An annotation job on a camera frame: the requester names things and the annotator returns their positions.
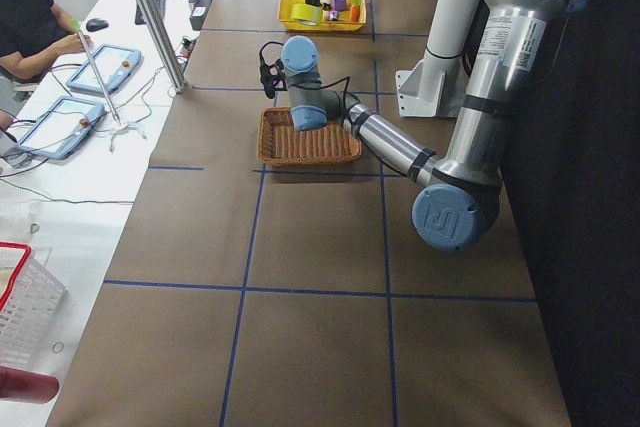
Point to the black computer mouse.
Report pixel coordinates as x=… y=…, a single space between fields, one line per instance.
x=96 y=24

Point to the white plastic crate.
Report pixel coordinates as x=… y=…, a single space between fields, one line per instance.
x=30 y=296

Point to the aluminium post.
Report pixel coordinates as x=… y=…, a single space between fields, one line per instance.
x=163 y=45

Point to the clear packing tape roll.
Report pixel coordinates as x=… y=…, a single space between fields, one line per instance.
x=306 y=14

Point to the toy carrot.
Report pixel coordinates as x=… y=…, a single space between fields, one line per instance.
x=355 y=11

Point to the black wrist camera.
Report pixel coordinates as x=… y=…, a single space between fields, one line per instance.
x=272 y=77

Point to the teach pendant far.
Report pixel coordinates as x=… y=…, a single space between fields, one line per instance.
x=115 y=64

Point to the toy panda figure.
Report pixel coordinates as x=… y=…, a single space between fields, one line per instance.
x=326 y=5

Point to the teach pendant near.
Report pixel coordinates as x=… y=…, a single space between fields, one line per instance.
x=61 y=129

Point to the brown wicker basket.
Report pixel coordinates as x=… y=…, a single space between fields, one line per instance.
x=280 y=144

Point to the teach pendant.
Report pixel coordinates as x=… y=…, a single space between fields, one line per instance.
x=115 y=64
x=61 y=129

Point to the black box device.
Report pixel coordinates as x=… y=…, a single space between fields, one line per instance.
x=198 y=14

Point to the red bottle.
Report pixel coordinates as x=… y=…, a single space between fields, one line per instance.
x=26 y=386

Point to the yellow plastic basket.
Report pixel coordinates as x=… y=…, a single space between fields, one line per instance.
x=342 y=25

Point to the purple foam block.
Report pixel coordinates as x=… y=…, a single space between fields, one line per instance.
x=339 y=5

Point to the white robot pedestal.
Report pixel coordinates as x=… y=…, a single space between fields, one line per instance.
x=435 y=87

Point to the seated person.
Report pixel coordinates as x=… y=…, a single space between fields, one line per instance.
x=34 y=34

